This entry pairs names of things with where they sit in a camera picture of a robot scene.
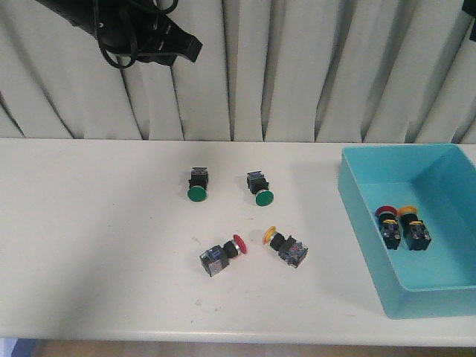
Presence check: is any green push button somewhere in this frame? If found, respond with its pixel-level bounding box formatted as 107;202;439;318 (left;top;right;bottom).
246;171;274;207
187;167;208;202

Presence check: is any turquoise plastic box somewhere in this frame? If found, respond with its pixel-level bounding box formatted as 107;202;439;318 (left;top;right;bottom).
338;144;475;319

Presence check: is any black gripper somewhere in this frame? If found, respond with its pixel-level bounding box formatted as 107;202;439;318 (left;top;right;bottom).
40;1;202;65

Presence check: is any right green push button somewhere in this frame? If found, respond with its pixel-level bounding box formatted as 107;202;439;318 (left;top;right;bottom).
246;171;274;207

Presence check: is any yellow push button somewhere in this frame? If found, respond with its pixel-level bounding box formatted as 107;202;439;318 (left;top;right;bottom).
398;205;431;251

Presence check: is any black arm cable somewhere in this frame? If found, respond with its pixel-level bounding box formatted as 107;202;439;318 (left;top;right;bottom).
92;0;179;69

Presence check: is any red button lying on table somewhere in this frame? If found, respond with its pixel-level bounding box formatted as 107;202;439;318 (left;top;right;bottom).
199;234;248;277

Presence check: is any yellow button lying on table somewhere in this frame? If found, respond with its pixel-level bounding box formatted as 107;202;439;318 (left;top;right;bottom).
263;226;309;268

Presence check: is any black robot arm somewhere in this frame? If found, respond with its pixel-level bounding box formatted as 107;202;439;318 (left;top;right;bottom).
462;0;476;42

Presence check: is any white pleated curtain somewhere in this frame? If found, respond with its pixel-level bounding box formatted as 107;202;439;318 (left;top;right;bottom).
1;1;475;144

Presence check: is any left green push button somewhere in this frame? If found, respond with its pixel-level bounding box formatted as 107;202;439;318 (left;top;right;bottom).
187;167;208;202

